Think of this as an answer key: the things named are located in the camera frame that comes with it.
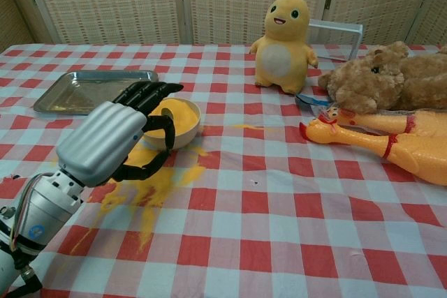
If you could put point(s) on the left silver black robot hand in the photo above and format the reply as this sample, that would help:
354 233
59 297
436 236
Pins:
101 141

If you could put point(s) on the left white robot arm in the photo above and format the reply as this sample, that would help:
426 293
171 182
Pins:
38 214

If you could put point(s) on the metal tray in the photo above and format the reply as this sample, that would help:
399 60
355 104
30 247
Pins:
77 90

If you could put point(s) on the off-white bowl yellow powder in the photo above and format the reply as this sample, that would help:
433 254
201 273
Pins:
186 130

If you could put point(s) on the spilled yellow liquid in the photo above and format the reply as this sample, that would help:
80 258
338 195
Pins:
174 179

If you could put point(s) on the woven folding screen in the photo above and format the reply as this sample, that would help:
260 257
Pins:
122 1

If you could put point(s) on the red white checkered tablecloth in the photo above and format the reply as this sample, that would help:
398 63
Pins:
265 214

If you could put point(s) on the yellow plush dinosaur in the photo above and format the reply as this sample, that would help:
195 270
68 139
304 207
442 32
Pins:
279 57

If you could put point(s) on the yellow rubber chicken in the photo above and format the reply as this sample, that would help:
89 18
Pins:
429 123
352 137

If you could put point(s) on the brown teddy bear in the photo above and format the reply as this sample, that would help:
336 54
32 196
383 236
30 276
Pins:
384 81

